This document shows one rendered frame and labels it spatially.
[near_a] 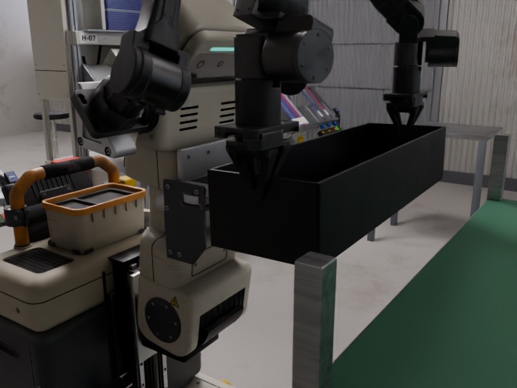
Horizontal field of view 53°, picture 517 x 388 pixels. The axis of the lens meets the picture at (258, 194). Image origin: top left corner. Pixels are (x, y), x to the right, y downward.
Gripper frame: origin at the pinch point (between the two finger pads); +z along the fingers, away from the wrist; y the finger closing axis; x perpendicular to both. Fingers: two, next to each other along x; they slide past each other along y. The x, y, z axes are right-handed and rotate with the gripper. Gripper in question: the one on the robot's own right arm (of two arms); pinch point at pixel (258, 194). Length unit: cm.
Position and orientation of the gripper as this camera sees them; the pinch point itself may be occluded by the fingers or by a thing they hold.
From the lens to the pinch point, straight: 66.9
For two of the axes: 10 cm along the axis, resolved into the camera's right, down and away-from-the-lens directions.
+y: 5.6, -2.1, 8.0
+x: -8.3, -1.4, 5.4
